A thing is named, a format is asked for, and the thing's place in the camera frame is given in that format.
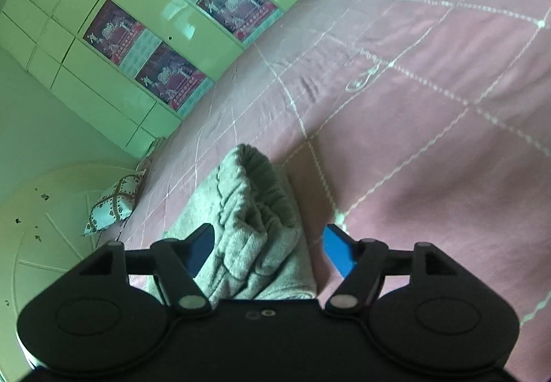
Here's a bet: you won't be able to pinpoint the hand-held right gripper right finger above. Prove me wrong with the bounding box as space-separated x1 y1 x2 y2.
322 224 472 320

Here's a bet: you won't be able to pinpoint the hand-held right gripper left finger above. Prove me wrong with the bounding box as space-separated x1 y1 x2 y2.
80 223 216 320

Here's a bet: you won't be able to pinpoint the grey pants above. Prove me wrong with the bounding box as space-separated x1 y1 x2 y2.
144 143 319 309

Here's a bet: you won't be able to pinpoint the patterned pillow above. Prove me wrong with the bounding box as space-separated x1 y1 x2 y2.
82 169 147 238

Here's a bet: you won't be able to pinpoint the pink checked bed blanket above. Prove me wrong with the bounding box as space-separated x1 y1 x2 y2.
92 0 551 382

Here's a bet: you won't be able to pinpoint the white wardrobe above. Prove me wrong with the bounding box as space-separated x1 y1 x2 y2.
0 0 319 150

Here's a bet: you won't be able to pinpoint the red wall poster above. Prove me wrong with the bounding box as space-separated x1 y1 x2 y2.
196 0 285 43
82 0 145 64
133 42 207 112

